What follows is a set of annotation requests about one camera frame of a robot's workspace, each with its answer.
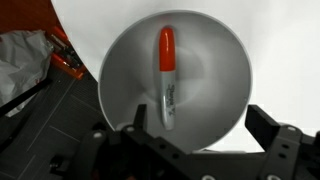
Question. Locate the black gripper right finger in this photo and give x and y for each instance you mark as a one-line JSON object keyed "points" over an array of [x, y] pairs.
{"points": [[263, 128]]}

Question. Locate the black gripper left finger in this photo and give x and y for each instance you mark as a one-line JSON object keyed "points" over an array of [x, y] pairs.
{"points": [[140, 120]]}

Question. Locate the white round bowl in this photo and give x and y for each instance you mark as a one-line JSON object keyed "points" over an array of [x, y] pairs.
{"points": [[213, 83]]}

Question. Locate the red capped grey marker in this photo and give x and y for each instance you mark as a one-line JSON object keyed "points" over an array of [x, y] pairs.
{"points": [[167, 50]]}

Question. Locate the white crumpled plastic bag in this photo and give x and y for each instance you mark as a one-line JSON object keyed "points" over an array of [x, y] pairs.
{"points": [[20, 66]]}

